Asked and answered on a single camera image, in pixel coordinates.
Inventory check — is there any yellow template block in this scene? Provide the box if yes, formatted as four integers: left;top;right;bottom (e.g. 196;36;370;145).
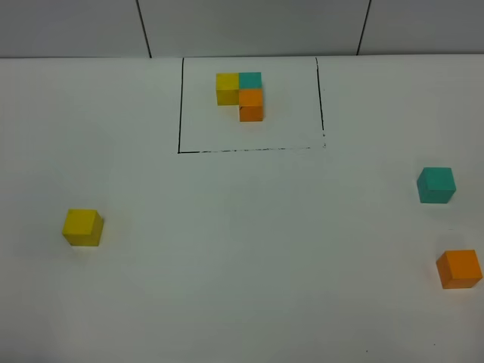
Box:
216;73;240;106

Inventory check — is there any orange template block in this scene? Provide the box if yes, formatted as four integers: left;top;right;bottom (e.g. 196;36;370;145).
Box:
239;88;264;122

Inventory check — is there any teal template block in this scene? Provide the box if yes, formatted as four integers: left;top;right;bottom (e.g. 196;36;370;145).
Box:
239;72;262;89

